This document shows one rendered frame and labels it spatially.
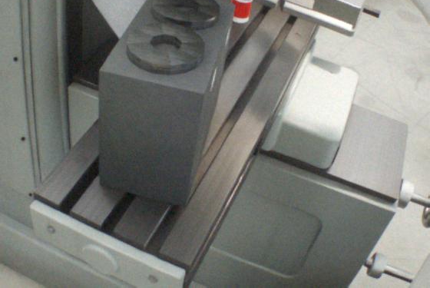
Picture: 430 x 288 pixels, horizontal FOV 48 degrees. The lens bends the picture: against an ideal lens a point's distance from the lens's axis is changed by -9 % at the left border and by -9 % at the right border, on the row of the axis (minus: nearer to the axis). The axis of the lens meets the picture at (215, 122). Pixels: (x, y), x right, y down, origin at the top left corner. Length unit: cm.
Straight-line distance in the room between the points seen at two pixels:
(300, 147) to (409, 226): 121
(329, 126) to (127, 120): 54
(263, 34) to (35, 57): 50
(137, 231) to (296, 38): 57
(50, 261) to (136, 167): 98
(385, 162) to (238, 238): 41
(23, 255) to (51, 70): 68
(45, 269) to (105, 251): 97
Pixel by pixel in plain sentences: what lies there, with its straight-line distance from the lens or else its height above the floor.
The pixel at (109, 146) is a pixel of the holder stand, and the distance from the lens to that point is 64.
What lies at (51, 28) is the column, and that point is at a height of 91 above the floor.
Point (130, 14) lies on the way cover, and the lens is 110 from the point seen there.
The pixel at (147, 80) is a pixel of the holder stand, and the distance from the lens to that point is 56.
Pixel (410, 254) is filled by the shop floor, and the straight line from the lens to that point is 209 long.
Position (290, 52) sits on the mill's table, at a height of 97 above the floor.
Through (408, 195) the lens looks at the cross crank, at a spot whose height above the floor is 69.
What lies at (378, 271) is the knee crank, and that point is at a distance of 123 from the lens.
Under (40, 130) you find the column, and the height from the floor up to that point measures 62.
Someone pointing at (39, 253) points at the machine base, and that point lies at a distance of 160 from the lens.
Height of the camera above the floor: 149
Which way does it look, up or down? 40 degrees down
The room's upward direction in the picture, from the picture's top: 11 degrees clockwise
